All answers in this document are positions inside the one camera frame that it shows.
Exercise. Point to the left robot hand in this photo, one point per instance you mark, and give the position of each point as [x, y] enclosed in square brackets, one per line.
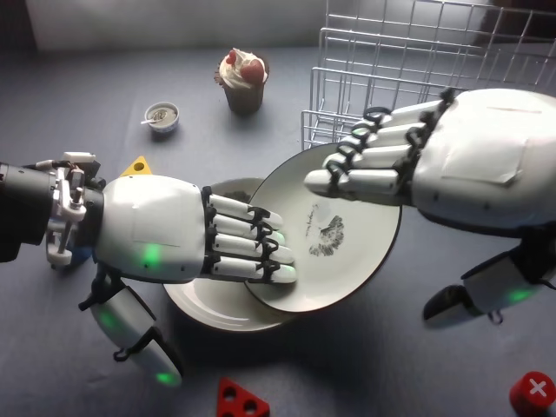
[147, 226]

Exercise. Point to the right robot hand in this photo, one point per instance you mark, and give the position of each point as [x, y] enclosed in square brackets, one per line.
[478, 165]

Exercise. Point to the small ceramic sauce cup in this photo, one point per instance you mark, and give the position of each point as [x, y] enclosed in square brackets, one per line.
[167, 126]

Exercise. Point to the small white spoon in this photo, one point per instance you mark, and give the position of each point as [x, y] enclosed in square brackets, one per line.
[150, 121]

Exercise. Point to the red triangle block with holes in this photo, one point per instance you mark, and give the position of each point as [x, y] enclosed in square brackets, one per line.
[239, 399]

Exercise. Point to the white backdrop panel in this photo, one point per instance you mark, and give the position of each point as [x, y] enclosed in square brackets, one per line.
[152, 21]

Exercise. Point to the chocolate cupcake with cream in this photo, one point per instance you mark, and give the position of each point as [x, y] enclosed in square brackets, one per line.
[243, 82]

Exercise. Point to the yellow triangle block with holes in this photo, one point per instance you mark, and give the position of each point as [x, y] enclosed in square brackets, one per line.
[137, 167]

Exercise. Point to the red cylinder with white cross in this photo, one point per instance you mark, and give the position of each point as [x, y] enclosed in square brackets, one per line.
[532, 393]

